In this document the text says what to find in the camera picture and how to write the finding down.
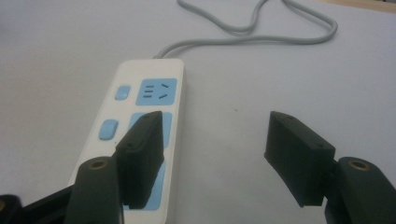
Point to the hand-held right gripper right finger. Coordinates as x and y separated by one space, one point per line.
305 158

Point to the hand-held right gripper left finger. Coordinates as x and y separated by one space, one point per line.
137 161

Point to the white and blue power strip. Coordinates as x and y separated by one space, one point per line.
124 118

